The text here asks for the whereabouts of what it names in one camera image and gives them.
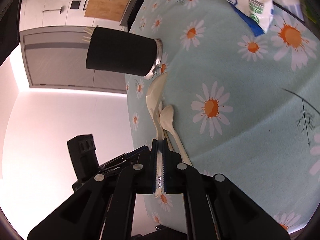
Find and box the small cream plastic spoon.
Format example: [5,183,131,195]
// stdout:
[159,105,192,166]

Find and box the large cream plastic spoon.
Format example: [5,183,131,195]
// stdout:
[145,73,168,198]

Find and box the black utensil holder cup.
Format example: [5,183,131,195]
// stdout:
[86,27,163,80]

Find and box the grey door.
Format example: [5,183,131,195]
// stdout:
[20,26,126,94]

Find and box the wooden cutting board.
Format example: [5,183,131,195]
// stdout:
[85,0,130,22]

